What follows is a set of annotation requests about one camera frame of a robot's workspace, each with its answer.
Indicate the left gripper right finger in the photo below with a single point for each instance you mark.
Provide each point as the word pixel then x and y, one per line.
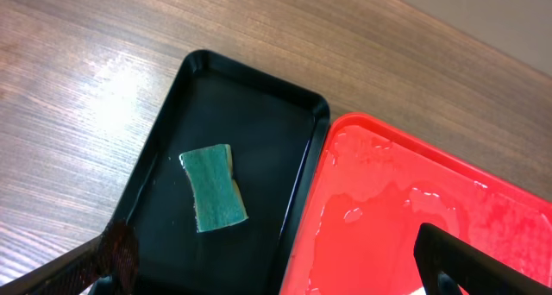
pixel 447 265

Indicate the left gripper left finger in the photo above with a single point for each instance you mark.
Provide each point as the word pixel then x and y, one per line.
pixel 113 255

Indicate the green yellow sponge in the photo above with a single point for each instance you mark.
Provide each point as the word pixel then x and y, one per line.
pixel 218 201

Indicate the red plastic tray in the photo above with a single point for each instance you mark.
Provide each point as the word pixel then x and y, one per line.
pixel 373 188

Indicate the black plastic tray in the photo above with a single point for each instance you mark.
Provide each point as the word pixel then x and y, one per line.
pixel 276 131

